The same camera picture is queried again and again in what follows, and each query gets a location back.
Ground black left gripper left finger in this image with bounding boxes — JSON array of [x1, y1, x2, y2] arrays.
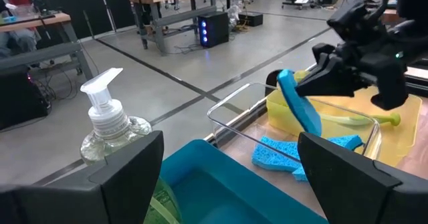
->
[[0, 130, 165, 224]]

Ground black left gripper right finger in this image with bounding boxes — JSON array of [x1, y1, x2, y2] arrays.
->
[[297, 132, 428, 224]]

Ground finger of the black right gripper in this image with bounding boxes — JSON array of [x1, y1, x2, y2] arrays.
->
[[312, 42, 342, 64], [296, 55, 364, 98]]

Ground blue wavy sponge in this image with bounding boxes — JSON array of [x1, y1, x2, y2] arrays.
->
[[276, 68, 322, 137], [251, 134, 364, 173], [292, 165, 310, 182]]

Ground yellow-green soap bottle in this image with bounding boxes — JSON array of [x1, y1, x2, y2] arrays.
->
[[80, 67, 183, 224]]

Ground black floor box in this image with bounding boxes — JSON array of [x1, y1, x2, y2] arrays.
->
[[237, 11, 264, 28]]

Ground blue plastic bin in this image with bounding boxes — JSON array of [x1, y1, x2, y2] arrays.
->
[[159, 139, 330, 224]]

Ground clear plastic bin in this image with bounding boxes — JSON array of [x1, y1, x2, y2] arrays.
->
[[206, 82, 383, 182]]

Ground black computer tower blue lights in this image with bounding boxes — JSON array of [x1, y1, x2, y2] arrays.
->
[[197, 11, 231, 48]]

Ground black equipment case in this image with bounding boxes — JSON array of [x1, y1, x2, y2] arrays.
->
[[0, 65, 51, 131]]

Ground person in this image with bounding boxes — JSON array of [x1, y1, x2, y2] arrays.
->
[[0, 0, 43, 60]]

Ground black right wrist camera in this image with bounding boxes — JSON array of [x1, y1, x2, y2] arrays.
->
[[359, 52, 409, 111]]

